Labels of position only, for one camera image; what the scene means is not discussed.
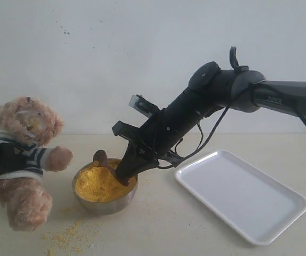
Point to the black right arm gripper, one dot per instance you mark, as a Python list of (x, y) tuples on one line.
[(152, 141)]

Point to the brown wooden spoon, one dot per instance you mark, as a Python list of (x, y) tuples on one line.
[(101, 160)]

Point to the beige teddy bear striped sweater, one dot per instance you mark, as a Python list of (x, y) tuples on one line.
[(27, 125)]

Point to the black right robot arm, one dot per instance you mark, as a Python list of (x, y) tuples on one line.
[(210, 89)]

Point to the yellow millet grains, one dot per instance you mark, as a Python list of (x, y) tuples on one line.
[(96, 184)]

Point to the steel bowl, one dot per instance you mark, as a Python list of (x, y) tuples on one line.
[(105, 208)]

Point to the white rectangular plastic tray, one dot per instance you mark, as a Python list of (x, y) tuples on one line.
[(255, 205)]

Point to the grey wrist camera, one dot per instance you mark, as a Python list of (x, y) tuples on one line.
[(143, 106)]

